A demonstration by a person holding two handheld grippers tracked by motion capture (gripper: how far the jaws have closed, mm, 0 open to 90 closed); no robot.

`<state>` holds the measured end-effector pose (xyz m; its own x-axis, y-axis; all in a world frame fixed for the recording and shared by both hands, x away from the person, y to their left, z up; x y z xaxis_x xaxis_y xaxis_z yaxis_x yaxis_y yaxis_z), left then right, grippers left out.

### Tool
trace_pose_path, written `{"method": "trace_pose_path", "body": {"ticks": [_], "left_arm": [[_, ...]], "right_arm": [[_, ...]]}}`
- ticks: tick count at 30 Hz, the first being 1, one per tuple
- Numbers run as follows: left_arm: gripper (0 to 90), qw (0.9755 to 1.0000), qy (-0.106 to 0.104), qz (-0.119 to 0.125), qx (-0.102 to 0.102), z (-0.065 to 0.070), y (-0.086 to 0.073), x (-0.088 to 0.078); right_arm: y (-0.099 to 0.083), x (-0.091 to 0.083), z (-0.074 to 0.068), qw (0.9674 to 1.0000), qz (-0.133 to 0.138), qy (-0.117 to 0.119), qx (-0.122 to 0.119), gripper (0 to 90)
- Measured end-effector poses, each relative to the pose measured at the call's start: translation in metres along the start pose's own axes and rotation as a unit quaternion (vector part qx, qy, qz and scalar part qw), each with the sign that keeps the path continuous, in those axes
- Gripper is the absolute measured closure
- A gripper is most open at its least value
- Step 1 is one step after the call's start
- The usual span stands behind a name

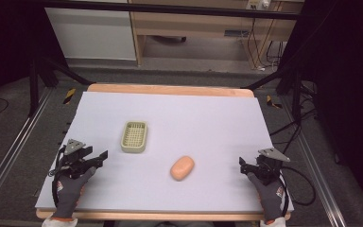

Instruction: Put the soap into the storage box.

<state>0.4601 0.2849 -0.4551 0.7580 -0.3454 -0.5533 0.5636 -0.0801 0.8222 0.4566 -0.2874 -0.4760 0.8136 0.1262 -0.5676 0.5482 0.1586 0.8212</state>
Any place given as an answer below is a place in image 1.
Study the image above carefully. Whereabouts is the black metal frame bar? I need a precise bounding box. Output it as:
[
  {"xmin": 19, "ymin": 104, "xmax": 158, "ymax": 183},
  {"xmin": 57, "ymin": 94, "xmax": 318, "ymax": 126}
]
[{"xmin": 41, "ymin": 0, "xmax": 301, "ymax": 21}]

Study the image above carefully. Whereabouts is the person's left hand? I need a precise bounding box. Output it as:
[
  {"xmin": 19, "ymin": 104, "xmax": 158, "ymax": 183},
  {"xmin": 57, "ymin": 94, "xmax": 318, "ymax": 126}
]
[{"xmin": 52, "ymin": 166, "xmax": 98, "ymax": 220}]

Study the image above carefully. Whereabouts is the wooden desk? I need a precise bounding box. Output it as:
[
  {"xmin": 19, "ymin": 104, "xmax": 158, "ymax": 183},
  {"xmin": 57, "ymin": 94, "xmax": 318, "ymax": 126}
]
[{"xmin": 128, "ymin": 0, "xmax": 303, "ymax": 67}]

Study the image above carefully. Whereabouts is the black metal stand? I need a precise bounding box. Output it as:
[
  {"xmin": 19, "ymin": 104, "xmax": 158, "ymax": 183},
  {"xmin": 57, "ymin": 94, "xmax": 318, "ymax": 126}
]
[
  {"xmin": 27, "ymin": 56, "xmax": 95, "ymax": 118},
  {"xmin": 239, "ymin": 67, "xmax": 305, "ymax": 122}
]

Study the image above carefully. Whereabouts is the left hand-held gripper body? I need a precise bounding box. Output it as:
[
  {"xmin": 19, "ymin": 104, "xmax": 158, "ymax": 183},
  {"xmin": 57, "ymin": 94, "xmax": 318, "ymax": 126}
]
[{"xmin": 56, "ymin": 138, "xmax": 96, "ymax": 180}]

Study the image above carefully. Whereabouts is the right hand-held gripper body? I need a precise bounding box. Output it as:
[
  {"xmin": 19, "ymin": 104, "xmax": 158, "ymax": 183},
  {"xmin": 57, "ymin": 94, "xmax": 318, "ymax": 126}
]
[{"xmin": 254, "ymin": 147, "xmax": 291, "ymax": 186}]

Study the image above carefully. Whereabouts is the yellow black striped marker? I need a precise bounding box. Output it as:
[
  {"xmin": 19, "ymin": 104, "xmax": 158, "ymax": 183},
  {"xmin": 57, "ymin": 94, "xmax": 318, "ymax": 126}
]
[
  {"xmin": 62, "ymin": 87, "xmax": 77, "ymax": 105},
  {"xmin": 266, "ymin": 95, "xmax": 284, "ymax": 110}
]

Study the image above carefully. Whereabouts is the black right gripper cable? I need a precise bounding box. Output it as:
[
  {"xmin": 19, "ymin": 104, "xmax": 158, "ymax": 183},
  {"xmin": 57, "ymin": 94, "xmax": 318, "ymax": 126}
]
[{"xmin": 278, "ymin": 166, "xmax": 317, "ymax": 218}]

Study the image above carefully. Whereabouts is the black floor cable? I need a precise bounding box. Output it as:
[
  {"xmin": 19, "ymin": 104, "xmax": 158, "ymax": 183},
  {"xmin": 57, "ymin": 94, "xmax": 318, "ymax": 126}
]
[{"xmin": 268, "ymin": 79, "xmax": 319, "ymax": 148}]

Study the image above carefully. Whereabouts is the orange soap bar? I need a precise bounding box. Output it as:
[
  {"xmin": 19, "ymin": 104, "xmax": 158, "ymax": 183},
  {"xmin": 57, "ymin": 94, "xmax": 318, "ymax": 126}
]
[{"xmin": 169, "ymin": 155, "xmax": 196, "ymax": 183}]

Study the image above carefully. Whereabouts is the aluminium floor rail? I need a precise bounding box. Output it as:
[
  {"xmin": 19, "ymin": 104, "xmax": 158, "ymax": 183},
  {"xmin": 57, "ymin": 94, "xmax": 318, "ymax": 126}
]
[
  {"xmin": 283, "ymin": 97, "xmax": 349, "ymax": 227},
  {"xmin": 0, "ymin": 88, "xmax": 55, "ymax": 218}
]

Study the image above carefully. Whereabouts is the white cabinet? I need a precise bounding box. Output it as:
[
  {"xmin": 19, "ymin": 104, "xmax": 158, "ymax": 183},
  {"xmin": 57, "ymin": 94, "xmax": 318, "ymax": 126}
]
[{"xmin": 44, "ymin": 7, "xmax": 137, "ymax": 61}]

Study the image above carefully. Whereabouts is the person's right hand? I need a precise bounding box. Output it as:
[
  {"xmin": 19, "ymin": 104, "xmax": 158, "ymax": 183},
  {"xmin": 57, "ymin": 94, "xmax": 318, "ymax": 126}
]
[{"xmin": 246, "ymin": 171, "xmax": 289, "ymax": 223}]

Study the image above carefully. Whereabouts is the white power strip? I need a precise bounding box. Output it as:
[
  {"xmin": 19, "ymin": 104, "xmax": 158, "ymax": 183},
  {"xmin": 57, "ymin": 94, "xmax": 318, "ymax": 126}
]
[{"xmin": 246, "ymin": 0, "xmax": 271, "ymax": 10}]

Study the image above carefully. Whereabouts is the white table cover board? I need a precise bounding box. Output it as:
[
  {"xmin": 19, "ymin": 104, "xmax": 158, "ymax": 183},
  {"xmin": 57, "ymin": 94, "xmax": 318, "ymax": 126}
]
[{"xmin": 34, "ymin": 91, "xmax": 295, "ymax": 213}]

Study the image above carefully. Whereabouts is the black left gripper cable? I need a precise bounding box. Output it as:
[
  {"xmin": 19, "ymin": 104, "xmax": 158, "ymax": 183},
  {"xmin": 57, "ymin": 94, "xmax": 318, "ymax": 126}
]
[{"xmin": 47, "ymin": 147, "xmax": 68, "ymax": 208}]

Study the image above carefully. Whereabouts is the green soap dish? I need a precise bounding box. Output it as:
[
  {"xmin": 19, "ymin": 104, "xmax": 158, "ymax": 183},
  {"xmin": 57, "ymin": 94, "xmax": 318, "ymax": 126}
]
[{"xmin": 120, "ymin": 120, "xmax": 148, "ymax": 154}]

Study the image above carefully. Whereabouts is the bundle of hanging cables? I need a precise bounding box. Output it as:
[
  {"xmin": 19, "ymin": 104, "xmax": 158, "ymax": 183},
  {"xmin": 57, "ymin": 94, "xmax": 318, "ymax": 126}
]
[{"xmin": 246, "ymin": 17, "xmax": 286, "ymax": 72}]

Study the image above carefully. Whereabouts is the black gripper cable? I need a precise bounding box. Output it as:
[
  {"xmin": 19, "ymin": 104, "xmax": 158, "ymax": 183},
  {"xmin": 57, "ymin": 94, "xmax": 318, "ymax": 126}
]
[
  {"xmin": 278, "ymin": 166, "xmax": 317, "ymax": 218},
  {"xmin": 47, "ymin": 147, "xmax": 68, "ymax": 208}
]

